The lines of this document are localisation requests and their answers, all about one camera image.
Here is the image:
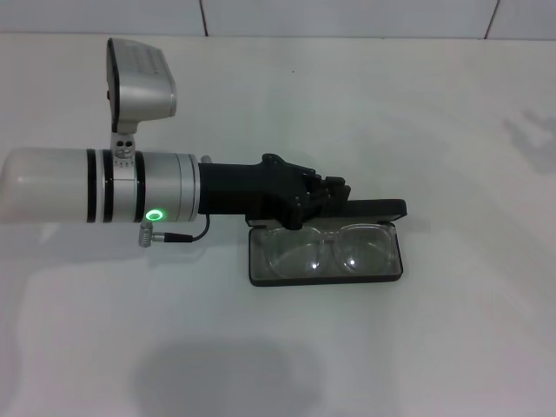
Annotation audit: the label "black glasses case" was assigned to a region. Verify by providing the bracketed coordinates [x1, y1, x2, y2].
[245, 198, 408, 288]

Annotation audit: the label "silver left camera mount bracket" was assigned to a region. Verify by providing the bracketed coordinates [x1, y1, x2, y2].
[110, 129, 139, 171]

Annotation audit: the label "clear white glasses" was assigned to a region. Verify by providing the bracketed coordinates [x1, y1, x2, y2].
[260, 222, 394, 277]

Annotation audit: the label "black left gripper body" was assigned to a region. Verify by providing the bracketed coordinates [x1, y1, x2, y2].
[197, 152, 314, 230]

